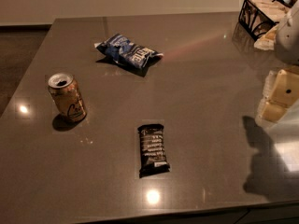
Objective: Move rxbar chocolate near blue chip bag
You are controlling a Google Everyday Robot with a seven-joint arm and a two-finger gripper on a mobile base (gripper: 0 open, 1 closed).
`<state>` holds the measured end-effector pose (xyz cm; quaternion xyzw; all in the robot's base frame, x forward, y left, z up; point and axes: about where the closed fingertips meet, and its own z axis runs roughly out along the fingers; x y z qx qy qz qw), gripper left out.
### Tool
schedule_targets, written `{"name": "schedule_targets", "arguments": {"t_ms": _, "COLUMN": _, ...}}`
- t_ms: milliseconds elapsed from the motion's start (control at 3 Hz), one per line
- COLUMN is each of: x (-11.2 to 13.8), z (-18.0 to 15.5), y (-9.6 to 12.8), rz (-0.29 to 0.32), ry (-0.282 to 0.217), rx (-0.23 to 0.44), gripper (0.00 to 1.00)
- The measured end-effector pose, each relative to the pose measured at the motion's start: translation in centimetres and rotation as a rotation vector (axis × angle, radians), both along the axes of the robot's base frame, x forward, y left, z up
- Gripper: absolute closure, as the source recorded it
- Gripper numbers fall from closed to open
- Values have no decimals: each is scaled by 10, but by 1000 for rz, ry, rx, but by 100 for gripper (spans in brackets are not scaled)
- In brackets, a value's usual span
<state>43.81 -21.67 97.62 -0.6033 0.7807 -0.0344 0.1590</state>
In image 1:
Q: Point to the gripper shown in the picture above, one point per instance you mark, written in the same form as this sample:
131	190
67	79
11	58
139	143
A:
288	41

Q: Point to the black rxbar chocolate bar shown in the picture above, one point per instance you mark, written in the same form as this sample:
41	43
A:
152	152

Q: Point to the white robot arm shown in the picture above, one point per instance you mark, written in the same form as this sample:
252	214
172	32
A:
283	39

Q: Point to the blue chip bag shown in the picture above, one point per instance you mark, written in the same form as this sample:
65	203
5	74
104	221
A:
124	52

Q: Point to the orange soda can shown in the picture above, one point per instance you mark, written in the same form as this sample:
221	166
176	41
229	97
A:
64	90

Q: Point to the black wire basket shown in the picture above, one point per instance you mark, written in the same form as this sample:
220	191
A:
259	16

